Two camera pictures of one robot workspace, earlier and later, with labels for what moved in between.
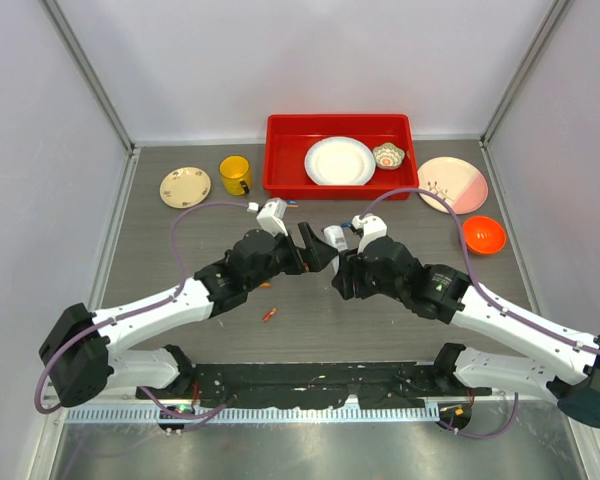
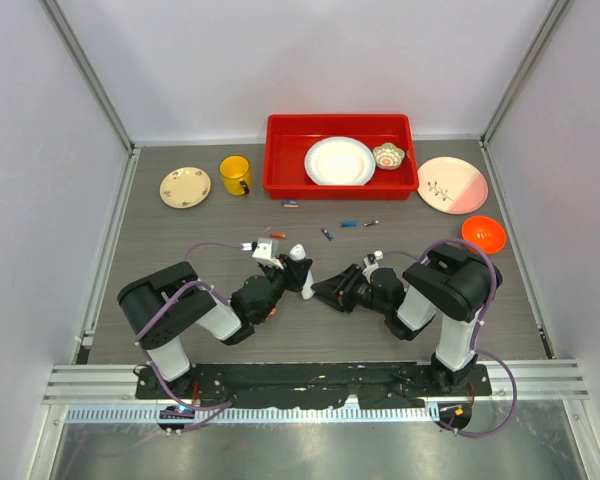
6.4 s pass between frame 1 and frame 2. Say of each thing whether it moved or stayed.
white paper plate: stayed
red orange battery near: stayed
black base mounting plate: stayed
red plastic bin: stayed
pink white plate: stayed
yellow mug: stayed
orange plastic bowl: stayed
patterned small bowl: stayed
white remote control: moved
